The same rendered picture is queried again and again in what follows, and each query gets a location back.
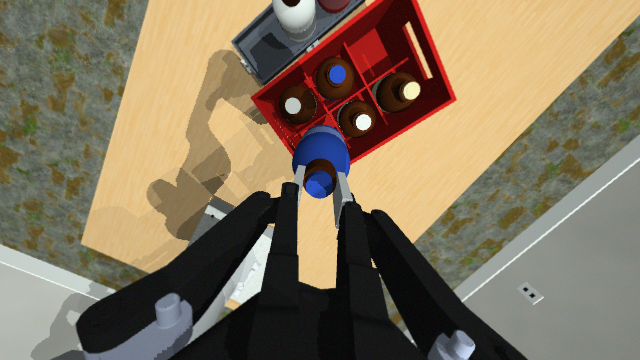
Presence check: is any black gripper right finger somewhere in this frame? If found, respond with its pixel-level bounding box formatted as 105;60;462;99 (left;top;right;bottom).
332;172;528;360

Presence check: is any brown bottle with blue cap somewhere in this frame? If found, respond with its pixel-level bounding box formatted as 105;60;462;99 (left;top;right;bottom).
316;57;355;101

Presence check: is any brown glass bottle with cream cap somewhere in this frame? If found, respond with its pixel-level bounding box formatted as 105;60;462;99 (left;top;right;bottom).
370;72;420;113

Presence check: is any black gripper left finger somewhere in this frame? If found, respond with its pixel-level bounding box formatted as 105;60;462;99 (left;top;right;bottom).
76;165;306;360

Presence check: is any blue bottle with light blue label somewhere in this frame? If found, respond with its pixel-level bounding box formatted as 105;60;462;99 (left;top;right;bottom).
292;125;351;199

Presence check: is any brown bottle with white cap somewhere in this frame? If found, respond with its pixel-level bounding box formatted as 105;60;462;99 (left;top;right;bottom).
337;100;376;138
279;85;317;125

